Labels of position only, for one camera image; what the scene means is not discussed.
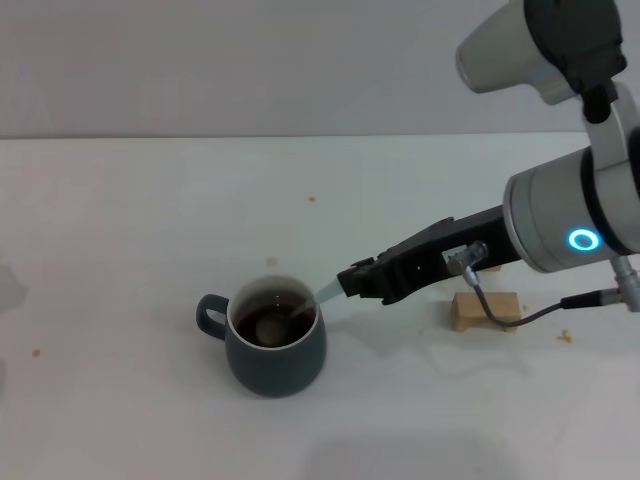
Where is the grey cable with metal plugs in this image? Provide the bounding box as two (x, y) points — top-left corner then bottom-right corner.
(447, 239), (640, 332)

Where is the dark coffee liquid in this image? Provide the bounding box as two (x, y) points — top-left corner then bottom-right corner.
(233, 288), (317, 347)

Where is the notched light wooden block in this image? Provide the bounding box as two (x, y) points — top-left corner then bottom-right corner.
(451, 291), (523, 333)

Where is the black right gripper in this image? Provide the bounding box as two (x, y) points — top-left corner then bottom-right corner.
(336, 203), (524, 307)

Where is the dark grey ceramic cup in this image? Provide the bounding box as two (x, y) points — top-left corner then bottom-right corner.
(195, 274), (329, 400)

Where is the light blue handled spoon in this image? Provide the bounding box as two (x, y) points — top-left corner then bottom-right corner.
(255, 280), (346, 346)

